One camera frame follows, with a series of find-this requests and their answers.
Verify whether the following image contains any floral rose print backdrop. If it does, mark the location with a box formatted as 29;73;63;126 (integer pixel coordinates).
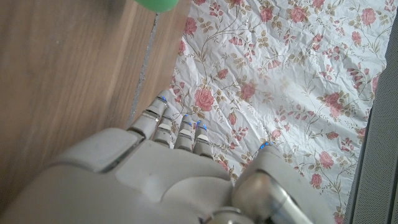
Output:
167;0;398;224

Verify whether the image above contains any green ball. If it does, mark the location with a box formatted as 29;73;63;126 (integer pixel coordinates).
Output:
134;0;180;13

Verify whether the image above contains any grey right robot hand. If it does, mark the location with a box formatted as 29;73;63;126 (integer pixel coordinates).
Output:
0;90;335;224

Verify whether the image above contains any grey perforated panel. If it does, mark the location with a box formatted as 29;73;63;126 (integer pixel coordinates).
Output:
343;18;398;224

